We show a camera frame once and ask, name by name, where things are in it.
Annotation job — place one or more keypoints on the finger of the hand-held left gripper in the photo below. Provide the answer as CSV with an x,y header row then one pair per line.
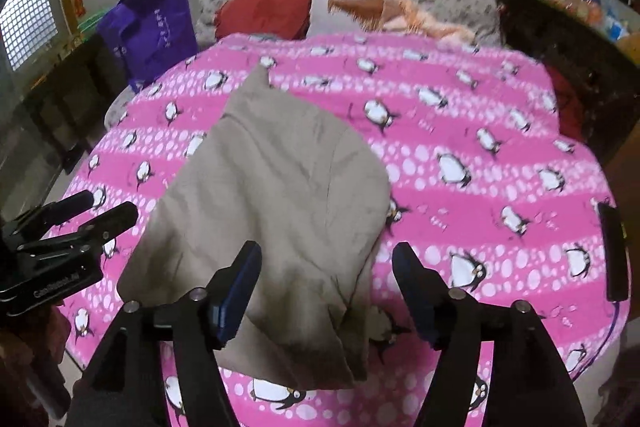
x,y
70,204
115,217

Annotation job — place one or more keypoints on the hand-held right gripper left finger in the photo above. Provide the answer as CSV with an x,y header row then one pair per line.
x,y
235,302

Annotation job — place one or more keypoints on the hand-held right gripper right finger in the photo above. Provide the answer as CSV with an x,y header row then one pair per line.
x,y
417,297

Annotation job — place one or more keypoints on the khaki zip jacket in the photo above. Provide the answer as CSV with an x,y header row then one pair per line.
x,y
280,187

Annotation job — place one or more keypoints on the person's maroon clothing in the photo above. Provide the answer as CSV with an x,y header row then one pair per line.
x,y
20,357

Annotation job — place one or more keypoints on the dark wooden nightstand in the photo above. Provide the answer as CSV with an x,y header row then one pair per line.
x,y
65,97

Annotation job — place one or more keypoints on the pink penguin print blanket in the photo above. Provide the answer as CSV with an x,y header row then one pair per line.
x,y
450,117

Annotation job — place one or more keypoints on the green basket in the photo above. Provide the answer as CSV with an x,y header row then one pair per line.
x,y
92,19

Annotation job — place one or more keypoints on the purple bag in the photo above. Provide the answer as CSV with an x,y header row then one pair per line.
x,y
150,27

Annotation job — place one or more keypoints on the barred window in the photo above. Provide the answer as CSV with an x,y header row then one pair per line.
x,y
30,12

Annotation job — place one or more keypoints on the black phone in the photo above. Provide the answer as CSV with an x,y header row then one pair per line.
x,y
614,252

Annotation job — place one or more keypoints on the red cloth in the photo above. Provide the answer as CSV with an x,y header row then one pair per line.
x,y
565,102

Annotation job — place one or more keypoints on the red pillow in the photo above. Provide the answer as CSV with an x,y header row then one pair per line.
x,y
265,4

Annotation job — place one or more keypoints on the orange fringed scarf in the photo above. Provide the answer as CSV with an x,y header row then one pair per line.
x,y
400,14

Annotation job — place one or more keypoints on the dark carved wooden cabinet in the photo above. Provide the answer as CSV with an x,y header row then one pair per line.
x,y
530,37

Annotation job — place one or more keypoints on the white pillow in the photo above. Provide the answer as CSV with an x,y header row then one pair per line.
x,y
325,2

